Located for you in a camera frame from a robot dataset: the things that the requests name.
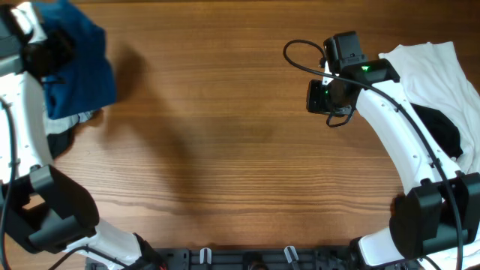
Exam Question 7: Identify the blue t-shirt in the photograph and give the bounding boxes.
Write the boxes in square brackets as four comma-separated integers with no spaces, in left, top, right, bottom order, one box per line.
[34,1,117,119]

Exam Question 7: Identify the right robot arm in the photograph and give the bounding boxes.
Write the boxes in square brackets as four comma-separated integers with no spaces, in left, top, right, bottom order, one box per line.
[307,31,479,269]

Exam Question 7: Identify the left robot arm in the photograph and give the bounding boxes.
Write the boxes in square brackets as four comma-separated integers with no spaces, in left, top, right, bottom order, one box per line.
[1,1,167,269]

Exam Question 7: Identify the light blue denim shorts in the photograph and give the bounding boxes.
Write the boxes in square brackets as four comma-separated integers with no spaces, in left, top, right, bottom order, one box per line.
[43,110,95,135]

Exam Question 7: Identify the black garment under denim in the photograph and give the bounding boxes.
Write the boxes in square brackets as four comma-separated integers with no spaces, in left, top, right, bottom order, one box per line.
[46,126,76,159]

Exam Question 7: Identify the white garment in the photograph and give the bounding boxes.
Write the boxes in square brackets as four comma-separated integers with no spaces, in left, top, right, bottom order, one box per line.
[377,40,480,270]

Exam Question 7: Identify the black garment at right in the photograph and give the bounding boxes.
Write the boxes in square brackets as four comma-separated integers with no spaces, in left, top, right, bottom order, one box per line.
[412,103,464,158]

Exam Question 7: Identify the left black cable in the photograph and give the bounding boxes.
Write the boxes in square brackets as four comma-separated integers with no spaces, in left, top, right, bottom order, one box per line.
[0,95,132,270]

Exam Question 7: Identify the black cable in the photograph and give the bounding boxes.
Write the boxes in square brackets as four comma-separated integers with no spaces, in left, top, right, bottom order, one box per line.
[0,95,132,270]
[282,39,466,270]

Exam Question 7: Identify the right black cable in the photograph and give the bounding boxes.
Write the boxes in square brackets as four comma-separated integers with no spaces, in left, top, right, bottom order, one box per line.
[282,39,466,270]

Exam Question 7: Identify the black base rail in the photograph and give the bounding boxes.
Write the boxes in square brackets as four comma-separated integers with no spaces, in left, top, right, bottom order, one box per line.
[157,246,353,270]

